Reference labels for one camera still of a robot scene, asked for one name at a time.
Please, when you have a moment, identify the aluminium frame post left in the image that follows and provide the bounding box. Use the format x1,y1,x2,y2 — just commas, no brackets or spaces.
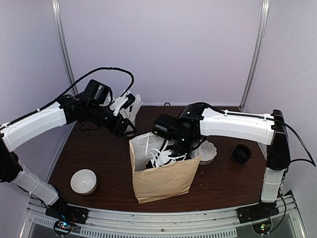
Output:
52,0,75,85

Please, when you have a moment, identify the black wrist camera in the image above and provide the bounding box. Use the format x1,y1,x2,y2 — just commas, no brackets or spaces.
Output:
152,114,177,140
83,79,110,105

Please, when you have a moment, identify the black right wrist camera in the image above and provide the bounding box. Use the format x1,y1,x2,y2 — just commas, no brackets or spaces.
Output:
152,114,177,140

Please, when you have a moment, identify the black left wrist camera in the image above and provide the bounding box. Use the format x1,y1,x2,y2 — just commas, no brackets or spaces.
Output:
83,79,110,105

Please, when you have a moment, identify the aluminium frame post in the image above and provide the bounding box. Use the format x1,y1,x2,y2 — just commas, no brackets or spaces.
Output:
52,0,75,85
239,0,270,112

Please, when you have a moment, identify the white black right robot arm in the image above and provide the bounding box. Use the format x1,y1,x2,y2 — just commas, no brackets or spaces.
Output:
168,103,291,219

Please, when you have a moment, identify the aluminium frame post right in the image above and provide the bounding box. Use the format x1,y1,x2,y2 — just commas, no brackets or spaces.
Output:
239,0,270,112

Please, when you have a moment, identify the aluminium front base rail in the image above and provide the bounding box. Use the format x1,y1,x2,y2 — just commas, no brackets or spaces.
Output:
23,193,302,238

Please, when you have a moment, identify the white scalloped dish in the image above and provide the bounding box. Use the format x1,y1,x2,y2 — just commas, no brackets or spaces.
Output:
200,141,217,165

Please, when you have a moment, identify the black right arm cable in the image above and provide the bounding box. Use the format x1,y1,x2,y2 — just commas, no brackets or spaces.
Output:
282,121,317,167

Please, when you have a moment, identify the stack of black cup lids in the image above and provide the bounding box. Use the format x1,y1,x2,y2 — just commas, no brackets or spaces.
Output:
232,144,252,164

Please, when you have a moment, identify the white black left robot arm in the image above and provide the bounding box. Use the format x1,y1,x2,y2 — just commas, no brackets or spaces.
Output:
0,93,136,220

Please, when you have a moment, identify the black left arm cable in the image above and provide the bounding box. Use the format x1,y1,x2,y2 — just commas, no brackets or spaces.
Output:
56,66,136,100

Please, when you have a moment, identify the brown paper takeout bag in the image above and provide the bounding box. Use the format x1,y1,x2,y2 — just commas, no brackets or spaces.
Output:
129,132,203,204

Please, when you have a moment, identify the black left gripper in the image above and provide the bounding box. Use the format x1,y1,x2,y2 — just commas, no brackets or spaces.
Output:
86,103,137,138

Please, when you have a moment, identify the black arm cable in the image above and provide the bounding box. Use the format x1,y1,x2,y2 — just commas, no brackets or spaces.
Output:
56,66,136,100
282,121,317,167

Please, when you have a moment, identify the white round bowl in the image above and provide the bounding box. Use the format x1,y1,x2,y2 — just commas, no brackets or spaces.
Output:
70,169,97,195

